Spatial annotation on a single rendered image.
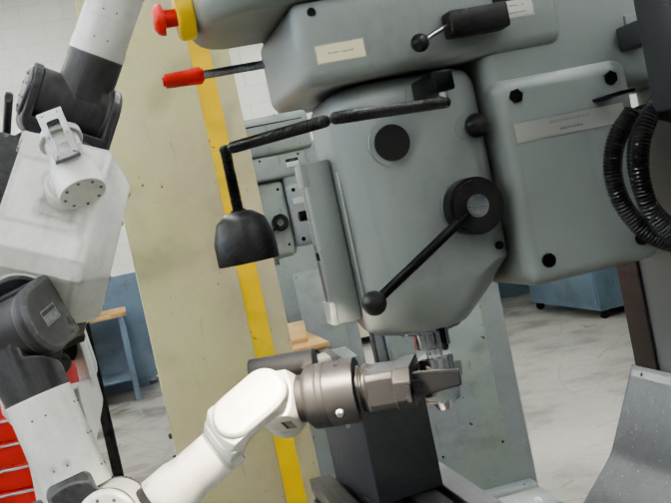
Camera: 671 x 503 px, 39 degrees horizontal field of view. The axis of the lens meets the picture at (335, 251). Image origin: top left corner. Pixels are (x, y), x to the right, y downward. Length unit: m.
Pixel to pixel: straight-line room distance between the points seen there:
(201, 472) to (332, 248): 0.35
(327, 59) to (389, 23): 0.09
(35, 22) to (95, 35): 8.90
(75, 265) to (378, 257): 0.46
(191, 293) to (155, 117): 0.55
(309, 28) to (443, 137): 0.21
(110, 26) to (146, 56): 1.39
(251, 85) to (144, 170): 7.56
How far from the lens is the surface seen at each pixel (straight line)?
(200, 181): 2.94
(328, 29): 1.13
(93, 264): 1.41
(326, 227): 1.21
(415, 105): 1.07
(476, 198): 1.15
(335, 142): 1.18
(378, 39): 1.15
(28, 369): 1.32
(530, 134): 1.19
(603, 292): 8.57
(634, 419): 1.55
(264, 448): 3.02
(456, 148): 1.18
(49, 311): 1.35
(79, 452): 1.32
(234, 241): 1.08
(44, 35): 10.45
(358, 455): 1.66
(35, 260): 1.40
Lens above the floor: 1.50
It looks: 3 degrees down
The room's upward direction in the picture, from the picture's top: 12 degrees counter-clockwise
